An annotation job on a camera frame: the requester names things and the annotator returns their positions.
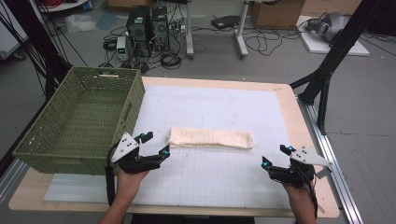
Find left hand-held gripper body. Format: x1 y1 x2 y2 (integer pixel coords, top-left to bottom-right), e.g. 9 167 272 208
107 132 163 175

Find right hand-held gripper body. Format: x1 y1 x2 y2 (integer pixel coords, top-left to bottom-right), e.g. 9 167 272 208
270 146 332 189

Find green plastic woven basket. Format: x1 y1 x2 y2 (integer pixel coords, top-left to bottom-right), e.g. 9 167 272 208
12 65 147 176

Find cream towel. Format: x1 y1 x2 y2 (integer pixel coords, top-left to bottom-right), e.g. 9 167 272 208
167 126 255 151

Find person's right hand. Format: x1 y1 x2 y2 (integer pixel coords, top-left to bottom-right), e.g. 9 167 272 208
281 182 315 208

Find person's left hand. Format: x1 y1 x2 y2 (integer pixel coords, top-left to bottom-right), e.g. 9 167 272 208
115 167 150 202

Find white grid mat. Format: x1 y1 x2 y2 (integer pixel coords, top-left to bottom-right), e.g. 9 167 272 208
43 84 292 210

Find person's dark clothing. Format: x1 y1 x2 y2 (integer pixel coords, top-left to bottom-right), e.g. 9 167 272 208
130 214 257 224

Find grey bench power supply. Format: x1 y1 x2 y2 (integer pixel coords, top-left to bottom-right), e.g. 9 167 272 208
115 35 131 62

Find black tripod stand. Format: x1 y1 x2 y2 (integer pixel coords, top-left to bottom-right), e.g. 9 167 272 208
289 0 388 135

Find black computer tower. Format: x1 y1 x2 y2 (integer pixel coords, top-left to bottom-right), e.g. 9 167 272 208
126 5 154 58
150 6 171 52

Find white floor board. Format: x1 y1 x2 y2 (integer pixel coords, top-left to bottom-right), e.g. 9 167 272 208
296 15 371 57

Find white power strip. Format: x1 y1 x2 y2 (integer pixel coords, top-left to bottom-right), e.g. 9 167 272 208
168 23 187 34

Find grey rounded device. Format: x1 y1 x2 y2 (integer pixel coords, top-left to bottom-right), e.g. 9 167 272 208
304 11 352 44

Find clear plastic sheet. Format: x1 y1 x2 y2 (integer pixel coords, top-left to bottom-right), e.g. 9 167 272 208
64 13 98 34

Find brown cardboard box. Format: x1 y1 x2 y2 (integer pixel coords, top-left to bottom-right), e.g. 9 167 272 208
249 0 306 31

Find flat black box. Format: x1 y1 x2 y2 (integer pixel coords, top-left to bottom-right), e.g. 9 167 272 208
210 15 241 31

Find aluminium rail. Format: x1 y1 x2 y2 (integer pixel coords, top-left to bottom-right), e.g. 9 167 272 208
0 158 30 204
297 98 364 224

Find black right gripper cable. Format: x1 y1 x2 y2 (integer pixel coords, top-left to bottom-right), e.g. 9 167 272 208
306 174 328 219

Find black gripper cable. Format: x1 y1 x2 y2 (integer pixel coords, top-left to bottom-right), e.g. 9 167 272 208
306 174 328 219
104 143 120 207

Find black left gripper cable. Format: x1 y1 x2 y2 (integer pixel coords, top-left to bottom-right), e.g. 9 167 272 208
104 143 120 207

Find coiled black cable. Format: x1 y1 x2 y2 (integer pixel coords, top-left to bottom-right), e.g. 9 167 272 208
160 51 183 70

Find tangled black floor cable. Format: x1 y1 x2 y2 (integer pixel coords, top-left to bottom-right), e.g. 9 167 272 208
244 27 302 57

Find white desk frame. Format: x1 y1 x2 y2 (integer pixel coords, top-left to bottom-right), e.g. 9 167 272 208
185 0 250 61

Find black stand with cables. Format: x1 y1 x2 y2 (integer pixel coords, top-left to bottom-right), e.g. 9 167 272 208
0 0 76 103

